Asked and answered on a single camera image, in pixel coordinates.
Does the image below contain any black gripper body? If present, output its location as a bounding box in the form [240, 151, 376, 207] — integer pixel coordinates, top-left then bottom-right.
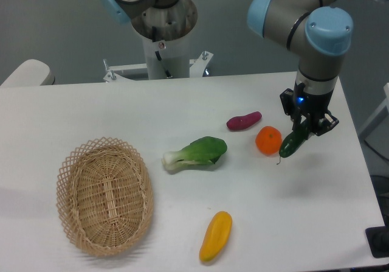
[280, 82, 339, 136]

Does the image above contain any black device at table edge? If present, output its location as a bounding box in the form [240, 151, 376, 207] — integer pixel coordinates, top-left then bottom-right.
[365, 226, 388, 259]

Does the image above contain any yellow mango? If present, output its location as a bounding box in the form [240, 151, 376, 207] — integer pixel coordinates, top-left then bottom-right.
[199, 211, 233, 262]

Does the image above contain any green bok choy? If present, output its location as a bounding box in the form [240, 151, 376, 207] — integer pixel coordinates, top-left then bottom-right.
[162, 136, 227, 171]

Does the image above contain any white furniture at right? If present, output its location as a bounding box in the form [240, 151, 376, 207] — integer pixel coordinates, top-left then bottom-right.
[357, 83, 388, 140]

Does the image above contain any green cucumber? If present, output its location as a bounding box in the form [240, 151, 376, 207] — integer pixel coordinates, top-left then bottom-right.
[277, 119, 310, 165]

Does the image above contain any woven wicker basket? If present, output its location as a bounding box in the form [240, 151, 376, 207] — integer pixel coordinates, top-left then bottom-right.
[56, 138, 154, 257]

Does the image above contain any white chair back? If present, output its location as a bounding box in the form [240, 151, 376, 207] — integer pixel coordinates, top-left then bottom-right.
[1, 59, 55, 88]

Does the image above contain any orange tangerine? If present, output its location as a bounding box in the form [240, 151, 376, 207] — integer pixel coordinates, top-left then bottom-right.
[255, 126, 283, 156]

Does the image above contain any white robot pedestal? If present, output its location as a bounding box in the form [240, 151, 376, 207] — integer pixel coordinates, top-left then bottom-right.
[101, 0, 213, 82]

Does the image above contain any purple sweet potato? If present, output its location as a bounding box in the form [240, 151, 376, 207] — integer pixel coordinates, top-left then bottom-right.
[226, 111, 262, 131]

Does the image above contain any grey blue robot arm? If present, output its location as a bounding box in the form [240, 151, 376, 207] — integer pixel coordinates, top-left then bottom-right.
[101, 0, 353, 136]

